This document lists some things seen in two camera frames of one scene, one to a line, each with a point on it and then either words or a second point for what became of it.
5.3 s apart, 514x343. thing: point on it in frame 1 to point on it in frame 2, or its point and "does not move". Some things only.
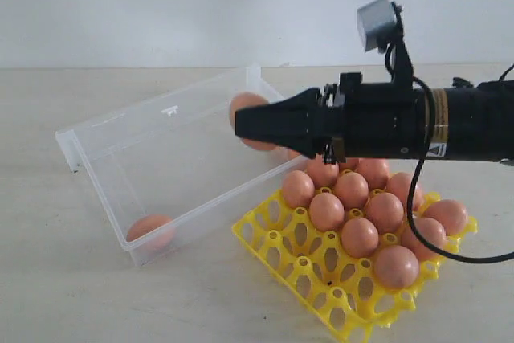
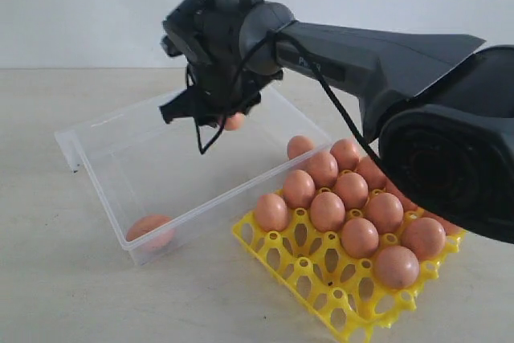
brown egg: [386, 211] does not move
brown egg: [375, 170] does not move
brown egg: [245, 100] to [272, 212]
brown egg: [397, 267] does not move
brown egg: [153, 232] does not move
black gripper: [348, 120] to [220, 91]
